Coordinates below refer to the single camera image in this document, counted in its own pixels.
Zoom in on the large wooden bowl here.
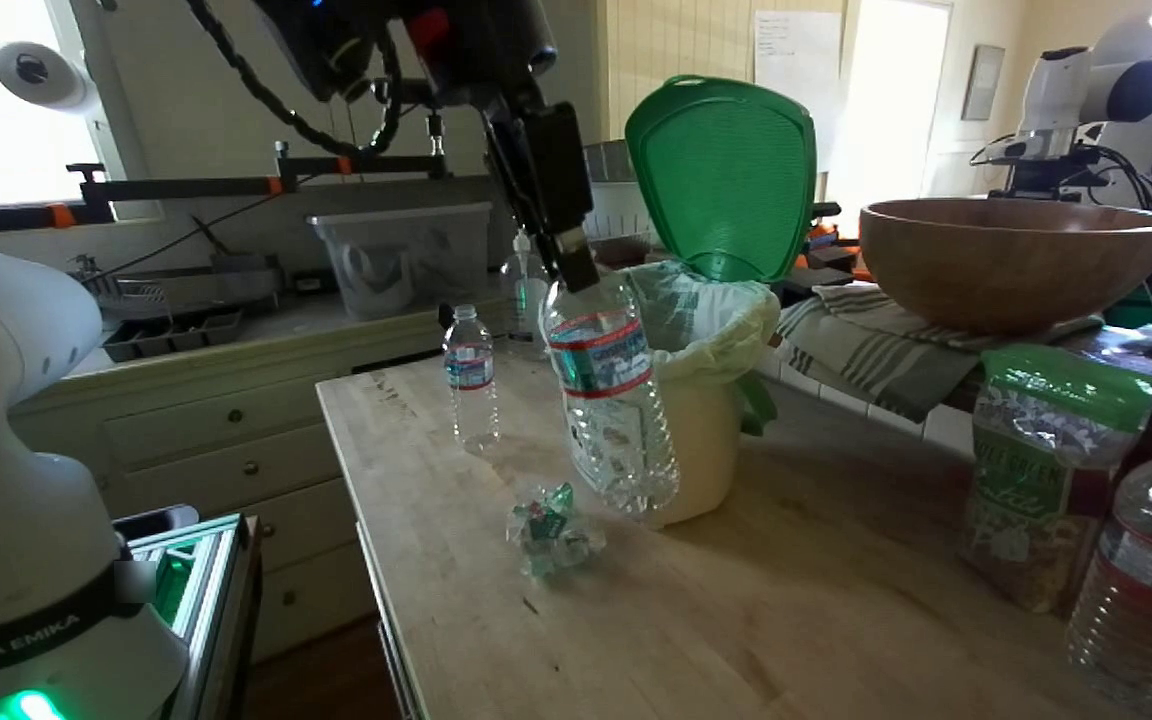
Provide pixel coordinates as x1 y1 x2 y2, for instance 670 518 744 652
858 195 1152 338

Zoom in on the white drawer cabinet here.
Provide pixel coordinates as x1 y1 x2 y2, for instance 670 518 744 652
15 302 438 660

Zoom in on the clear plastic storage tub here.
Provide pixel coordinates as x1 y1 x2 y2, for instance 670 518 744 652
310 203 490 321

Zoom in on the green lit robot controller box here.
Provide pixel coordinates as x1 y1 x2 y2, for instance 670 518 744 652
117 506 260 720

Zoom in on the white bin with green liner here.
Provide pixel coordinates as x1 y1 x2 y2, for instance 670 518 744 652
622 259 780 525

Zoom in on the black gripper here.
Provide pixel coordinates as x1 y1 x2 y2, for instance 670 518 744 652
484 104 599 291

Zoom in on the green snack bag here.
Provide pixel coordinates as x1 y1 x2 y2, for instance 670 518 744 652
958 346 1152 612

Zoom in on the small clear water bottle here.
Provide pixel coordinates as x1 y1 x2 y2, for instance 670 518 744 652
444 303 501 448

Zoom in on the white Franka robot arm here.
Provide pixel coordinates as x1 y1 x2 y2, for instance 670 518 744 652
0 0 599 720

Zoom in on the green bin lid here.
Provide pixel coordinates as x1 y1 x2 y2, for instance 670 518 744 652
622 76 817 285

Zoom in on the striped dish towel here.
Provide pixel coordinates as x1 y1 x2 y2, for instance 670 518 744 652
772 285 1106 423

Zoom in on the clear water bottle red label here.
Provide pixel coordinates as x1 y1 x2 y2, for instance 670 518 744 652
545 282 678 518

